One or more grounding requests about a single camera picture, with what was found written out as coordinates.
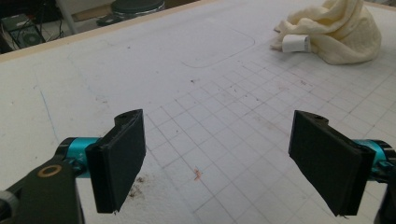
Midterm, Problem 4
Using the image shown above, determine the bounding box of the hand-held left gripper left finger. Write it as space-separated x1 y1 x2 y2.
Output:
85 108 147 216

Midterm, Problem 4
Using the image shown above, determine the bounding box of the white metal stand leg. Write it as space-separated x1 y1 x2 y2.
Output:
55 0 78 35

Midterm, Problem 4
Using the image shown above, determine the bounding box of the cream muslin cloth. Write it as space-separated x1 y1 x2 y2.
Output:
270 0 383 65

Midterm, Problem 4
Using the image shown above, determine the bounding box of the large black computer tower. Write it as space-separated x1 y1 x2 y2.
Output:
0 13 46 50

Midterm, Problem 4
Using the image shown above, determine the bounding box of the white grid mat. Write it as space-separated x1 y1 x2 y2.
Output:
0 0 396 224

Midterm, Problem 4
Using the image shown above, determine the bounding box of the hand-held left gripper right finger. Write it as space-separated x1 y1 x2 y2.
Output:
288 109 376 217

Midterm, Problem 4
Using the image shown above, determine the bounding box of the black round stool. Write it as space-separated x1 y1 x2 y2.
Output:
96 0 166 27

